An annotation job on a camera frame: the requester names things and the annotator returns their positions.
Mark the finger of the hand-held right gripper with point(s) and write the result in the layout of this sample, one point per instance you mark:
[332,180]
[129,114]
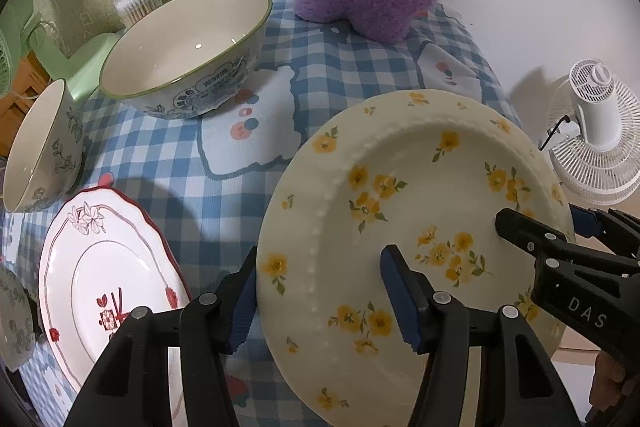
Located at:
[565,277]
[587,223]

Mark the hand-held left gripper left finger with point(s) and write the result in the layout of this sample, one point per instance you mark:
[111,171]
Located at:
[244,307]

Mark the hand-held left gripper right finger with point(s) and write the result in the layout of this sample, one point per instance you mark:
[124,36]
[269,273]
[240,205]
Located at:
[400,297]

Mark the yellow floral plate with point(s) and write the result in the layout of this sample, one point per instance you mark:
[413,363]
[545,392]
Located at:
[400,157]

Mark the large green-rimmed bowl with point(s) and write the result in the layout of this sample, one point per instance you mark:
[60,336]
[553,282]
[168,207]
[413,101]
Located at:
[190,47]

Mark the person's right hand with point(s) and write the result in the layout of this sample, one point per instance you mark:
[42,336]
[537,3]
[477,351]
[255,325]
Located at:
[612,382]

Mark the white floor fan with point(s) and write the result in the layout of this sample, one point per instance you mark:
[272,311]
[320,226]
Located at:
[595,117]

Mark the blue checked tablecloth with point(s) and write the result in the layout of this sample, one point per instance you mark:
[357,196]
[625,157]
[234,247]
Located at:
[200,207]

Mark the red-rimmed white plate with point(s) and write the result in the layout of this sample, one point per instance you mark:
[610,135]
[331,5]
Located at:
[100,267]

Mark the grey floral plate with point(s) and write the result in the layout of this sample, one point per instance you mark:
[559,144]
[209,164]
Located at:
[15,322]

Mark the small grey floral bowl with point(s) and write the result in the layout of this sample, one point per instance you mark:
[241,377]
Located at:
[35,147]

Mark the green desk fan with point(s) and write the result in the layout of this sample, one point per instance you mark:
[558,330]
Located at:
[85,62]

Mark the cotton swab container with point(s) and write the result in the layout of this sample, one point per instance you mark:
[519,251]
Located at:
[132,7]

